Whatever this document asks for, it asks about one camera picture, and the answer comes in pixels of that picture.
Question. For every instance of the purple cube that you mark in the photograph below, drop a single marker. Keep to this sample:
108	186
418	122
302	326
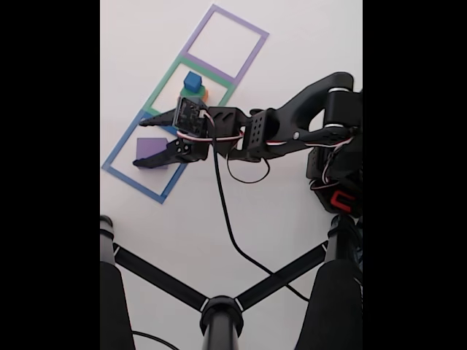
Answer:
147	147

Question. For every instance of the orange cube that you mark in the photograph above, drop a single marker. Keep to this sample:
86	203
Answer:
205	95

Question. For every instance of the green cube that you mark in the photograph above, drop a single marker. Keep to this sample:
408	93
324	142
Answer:
195	93

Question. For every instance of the small blue cube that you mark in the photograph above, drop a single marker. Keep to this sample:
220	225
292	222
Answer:
192	81

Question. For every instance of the black tripod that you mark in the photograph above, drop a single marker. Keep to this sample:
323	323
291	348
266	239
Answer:
220	321

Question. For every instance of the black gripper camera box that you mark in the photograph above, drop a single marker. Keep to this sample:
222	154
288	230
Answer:
191	114

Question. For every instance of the green square frame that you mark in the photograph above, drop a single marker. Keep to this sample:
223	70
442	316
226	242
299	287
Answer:
160	87

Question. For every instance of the blue square frame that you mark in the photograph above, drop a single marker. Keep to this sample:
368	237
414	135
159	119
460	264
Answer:
120	146

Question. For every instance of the purple square frame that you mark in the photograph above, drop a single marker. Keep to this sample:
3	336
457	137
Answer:
198	33

